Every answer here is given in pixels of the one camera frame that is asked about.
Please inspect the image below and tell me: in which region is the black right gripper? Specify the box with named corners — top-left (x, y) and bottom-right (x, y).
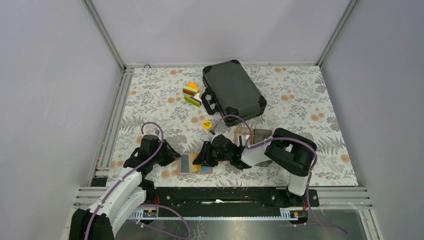
top-left (192, 141), bottom-right (232, 168)

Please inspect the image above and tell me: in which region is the yellow card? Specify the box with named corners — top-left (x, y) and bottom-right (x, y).
top-left (188, 152), bottom-right (202, 173)

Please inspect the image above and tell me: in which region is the pink leather card holder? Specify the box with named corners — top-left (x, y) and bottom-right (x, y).
top-left (176, 151), bottom-right (215, 176)

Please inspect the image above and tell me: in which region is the dark grey credit card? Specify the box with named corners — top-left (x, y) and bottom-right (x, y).
top-left (180, 154), bottom-right (191, 175)

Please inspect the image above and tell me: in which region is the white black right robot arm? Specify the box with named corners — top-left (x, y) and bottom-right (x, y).
top-left (192, 127), bottom-right (318, 206)

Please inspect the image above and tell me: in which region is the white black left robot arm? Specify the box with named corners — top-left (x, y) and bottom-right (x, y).
top-left (68, 134), bottom-right (181, 240)

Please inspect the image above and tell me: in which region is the silver striped credit card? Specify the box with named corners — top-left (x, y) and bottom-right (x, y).
top-left (237, 134), bottom-right (252, 149)

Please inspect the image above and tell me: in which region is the clear acrylic card organizer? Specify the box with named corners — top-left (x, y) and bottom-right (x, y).
top-left (234, 126), bottom-right (275, 167)

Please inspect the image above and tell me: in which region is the yellow round token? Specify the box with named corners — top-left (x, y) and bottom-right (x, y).
top-left (202, 120), bottom-right (213, 130)

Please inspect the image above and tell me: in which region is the floral patterned table mat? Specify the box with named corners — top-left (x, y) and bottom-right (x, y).
top-left (107, 66), bottom-right (358, 187)

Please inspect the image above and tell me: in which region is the dark grey hard case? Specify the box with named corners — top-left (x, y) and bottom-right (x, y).
top-left (200, 59), bottom-right (267, 127)

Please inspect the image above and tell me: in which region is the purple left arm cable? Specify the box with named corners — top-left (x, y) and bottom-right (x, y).
top-left (83, 121), bottom-right (165, 240)

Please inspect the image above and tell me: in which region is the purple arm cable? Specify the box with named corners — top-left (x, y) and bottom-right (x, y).
top-left (209, 114), bottom-right (320, 213)
top-left (83, 121), bottom-right (165, 240)

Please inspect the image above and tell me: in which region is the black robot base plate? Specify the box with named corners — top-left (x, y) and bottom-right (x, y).
top-left (139, 179), bottom-right (320, 218)

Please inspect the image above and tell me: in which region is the aluminium frame rail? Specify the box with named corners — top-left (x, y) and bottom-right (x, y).
top-left (88, 65), bottom-right (135, 182)

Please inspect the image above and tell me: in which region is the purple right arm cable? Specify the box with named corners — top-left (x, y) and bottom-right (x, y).
top-left (209, 114), bottom-right (320, 213)

